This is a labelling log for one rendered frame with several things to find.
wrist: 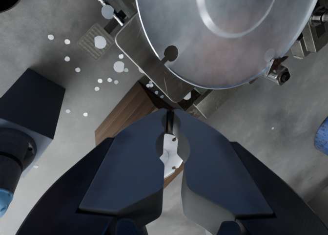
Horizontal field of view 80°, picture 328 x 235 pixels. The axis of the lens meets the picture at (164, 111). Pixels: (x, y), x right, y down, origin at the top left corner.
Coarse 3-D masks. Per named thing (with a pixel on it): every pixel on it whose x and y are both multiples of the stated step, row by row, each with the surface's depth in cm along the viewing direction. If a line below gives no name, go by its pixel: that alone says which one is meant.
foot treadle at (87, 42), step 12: (120, 12) 79; (96, 24) 77; (108, 24) 80; (84, 36) 78; (96, 36) 79; (108, 36) 81; (84, 48) 80; (96, 48) 81; (108, 48) 83; (96, 60) 83
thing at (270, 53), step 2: (272, 48) 33; (268, 50) 33; (270, 50) 33; (272, 50) 33; (274, 50) 33; (266, 52) 33; (268, 52) 33; (270, 52) 33; (272, 52) 33; (274, 52) 34; (266, 54) 33; (268, 54) 33; (270, 54) 33; (272, 54) 34; (274, 54) 34; (266, 56) 33; (268, 56) 33; (270, 56) 34; (272, 56) 34; (266, 58) 34; (268, 58) 34; (270, 58) 34; (266, 60) 34; (268, 60) 34
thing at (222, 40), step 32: (160, 0) 24; (192, 0) 25; (224, 0) 26; (256, 0) 28; (288, 0) 30; (160, 32) 26; (192, 32) 27; (224, 32) 28; (256, 32) 31; (288, 32) 33; (192, 64) 29; (224, 64) 31; (256, 64) 33
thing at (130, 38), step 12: (132, 24) 24; (120, 36) 25; (132, 36) 25; (144, 36) 26; (120, 48) 25; (132, 48) 26; (144, 48) 26; (168, 48) 27; (132, 60) 26; (144, 60) 27; (156, 60) 28; (168, 60) 28; (144, 72) 28; (156, 72) 28; (168, 72) 29; (156, 84) 29; (168, 84) 30; (180, 84) 31; (168, 96) 31; (180, 96) 32
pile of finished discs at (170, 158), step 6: (168, 138) 91; (168, 144) 93; (174, 144) 94; (168, 150) 95; (174, 150) 96; (162, 156) 94; (168, 156) 96; (174, 156) 98; (168, 162) 98; (174, 162) 100; (180, 162) 101; (168, 168) 100; (168, 174) 102
